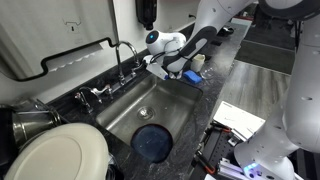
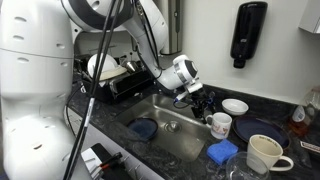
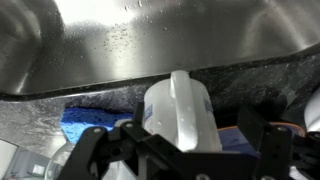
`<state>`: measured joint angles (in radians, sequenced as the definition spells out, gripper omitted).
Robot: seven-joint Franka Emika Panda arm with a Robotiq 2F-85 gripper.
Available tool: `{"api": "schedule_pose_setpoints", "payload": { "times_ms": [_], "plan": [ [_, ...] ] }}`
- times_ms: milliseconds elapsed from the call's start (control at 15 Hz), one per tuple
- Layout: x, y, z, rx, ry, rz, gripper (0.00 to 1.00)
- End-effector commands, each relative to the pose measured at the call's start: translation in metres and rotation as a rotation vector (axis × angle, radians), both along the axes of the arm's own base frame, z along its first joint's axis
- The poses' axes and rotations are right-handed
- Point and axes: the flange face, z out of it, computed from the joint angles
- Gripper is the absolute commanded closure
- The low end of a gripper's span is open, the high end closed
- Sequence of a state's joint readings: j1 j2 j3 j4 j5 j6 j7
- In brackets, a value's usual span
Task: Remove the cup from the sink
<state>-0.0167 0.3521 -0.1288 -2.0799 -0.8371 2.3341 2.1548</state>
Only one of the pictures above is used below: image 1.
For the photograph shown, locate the white printed cup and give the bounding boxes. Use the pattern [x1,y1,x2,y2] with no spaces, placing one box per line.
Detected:
[169,70,184,80]

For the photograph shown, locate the stainless steel sink basin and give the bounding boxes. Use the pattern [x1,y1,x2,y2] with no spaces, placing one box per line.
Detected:
[95,73,204,164]

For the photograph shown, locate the metal sink drain strainer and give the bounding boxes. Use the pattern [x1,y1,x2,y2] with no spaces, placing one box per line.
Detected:
[137,105,156,122]

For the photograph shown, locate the blue sponge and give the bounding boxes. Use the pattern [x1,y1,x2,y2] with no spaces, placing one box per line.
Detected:
[182,69,203,85]

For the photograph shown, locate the cream ceramic mug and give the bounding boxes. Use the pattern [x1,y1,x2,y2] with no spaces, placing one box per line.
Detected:
[190,53,206,73]

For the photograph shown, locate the chrome gooseneck faucet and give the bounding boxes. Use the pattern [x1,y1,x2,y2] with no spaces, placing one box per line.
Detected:
[91,40,148,98]

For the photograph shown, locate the clear glass bowl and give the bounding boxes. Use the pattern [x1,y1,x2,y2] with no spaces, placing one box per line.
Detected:
[199,61,218,80]

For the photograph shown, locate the dark blue plate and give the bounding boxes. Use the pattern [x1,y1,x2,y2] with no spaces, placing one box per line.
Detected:
[130,123,174,164]

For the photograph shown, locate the small chrome side faucet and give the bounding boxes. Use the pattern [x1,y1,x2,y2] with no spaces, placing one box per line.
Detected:
[73,86,103,114]

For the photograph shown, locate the black perforated mounting board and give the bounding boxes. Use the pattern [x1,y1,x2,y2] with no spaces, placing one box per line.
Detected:
[189,122,242,180]

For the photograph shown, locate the white paper booklet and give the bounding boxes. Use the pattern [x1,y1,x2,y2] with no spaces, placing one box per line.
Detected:
[213,100,268,139]

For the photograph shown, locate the black red clamp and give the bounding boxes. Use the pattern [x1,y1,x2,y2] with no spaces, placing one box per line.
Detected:
[194,149,218,176]

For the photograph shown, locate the dark floor mat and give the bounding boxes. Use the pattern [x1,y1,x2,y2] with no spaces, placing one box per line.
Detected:
[234,24,296,75]

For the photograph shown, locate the cream oval plate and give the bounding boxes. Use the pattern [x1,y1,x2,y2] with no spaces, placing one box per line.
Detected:
[3,122,110,180]

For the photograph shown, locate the steel paper towel dispenser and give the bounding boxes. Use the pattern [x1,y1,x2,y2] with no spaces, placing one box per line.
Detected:
[0,0,120,83]

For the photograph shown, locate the stainless steel pot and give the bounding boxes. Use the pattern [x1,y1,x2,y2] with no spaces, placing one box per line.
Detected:
[11,99,63,151]

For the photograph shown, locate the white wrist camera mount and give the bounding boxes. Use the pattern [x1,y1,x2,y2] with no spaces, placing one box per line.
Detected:
[143,54,171,81]

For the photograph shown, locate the black wall soap dispenser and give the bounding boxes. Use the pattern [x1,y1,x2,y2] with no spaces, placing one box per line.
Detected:
[134,0,158,31]

